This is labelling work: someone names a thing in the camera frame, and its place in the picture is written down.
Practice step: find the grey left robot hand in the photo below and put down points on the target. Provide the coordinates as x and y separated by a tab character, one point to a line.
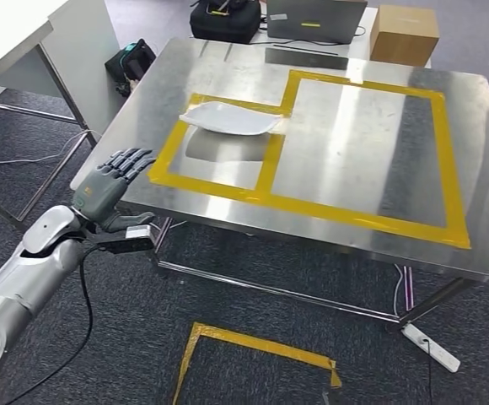
99	195

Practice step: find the white triangular plastic part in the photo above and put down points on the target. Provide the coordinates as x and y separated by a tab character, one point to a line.
227	118

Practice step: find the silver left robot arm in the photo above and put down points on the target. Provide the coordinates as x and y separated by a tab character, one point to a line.
29	274

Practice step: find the yellow tape on workbench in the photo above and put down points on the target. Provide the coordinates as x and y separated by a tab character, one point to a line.
311	209

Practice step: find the steel workbench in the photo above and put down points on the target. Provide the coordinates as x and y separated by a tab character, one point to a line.
354	145

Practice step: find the black backpack with teal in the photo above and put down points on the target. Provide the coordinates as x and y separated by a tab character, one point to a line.
137	64

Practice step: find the white desk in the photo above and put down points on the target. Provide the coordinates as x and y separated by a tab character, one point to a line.
12	33

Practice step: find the black carry bag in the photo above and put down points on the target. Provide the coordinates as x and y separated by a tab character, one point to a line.
223	25

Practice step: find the yellow floor tape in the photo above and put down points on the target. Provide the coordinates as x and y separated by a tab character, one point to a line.
261	342

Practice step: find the grey laptop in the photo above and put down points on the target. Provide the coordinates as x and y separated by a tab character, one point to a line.
333	28

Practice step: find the brown cardboard box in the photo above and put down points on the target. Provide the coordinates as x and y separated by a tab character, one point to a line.
402	36

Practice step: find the white power strip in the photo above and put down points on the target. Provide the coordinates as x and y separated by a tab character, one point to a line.
434	349

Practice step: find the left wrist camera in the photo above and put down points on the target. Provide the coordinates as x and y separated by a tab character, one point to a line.
122	246

